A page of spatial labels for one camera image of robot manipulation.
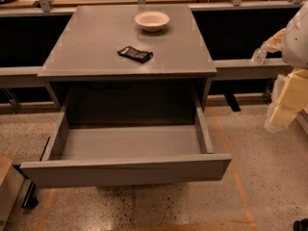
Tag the white bowl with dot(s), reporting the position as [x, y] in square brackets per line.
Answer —
[152, 21]

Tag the black metal bar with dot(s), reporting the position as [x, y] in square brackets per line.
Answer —
[30, 201]

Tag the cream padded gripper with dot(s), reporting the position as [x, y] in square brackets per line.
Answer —
[296, 43]

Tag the black object bottom right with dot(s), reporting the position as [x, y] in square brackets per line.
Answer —
[301, 225]

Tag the cardboard box left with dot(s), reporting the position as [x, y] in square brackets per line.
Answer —
[10, 184]

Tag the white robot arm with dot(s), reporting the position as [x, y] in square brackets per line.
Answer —
[292, 41]

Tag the clear sanitizer pump bottle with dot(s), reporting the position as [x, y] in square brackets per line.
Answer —
[259, 56]

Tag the black snack packet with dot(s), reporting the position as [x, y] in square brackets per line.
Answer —
[135, 54]

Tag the grey drawer cabinet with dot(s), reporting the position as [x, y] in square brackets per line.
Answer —
[85, 56]

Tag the grey top drawer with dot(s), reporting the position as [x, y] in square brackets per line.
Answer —
[122, 139]

